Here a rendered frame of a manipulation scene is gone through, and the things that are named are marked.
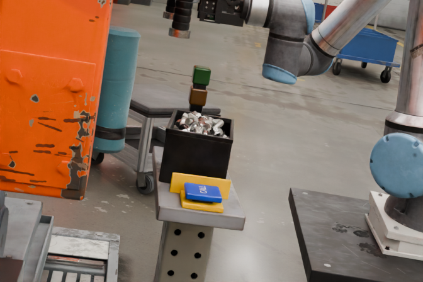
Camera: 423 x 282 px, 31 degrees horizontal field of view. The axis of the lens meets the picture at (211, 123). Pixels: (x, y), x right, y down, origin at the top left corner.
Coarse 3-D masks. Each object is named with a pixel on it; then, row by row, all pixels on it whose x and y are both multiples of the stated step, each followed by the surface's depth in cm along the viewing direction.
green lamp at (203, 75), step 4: (196, 68) 180; (200, 68) 181; (204, 68) 181; (208, 68) 182; (196, 72) 180; (200, 72) 181; (204, 72) 181; (208, 72) 181; (192, 76) 183; (196, 76) 181; (200, 76) 181; (204, 76) 181; (208, 76) 181; (192, 80) 182; (196, 80) 181; (200, 80) 181; (204, 80) 181; (208, 80) 181; (200, 84) 181; (204, 84) 181; (208, 84) 182
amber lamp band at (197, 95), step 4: (192, 88) 182; (192, 92) 181; (196, 92) 182; (200, 92) 182; (204, 92) 182; (192, 96) 182; (196, 96) 182; (200, 96) 182; (204, 96) 182; (188, 100) 184; (192, 100) 182; (196, 100) 182; (200, 100) 182; (204, 100) 182; (196, 104) 182; (200, 104) 182; (204, 104) 182
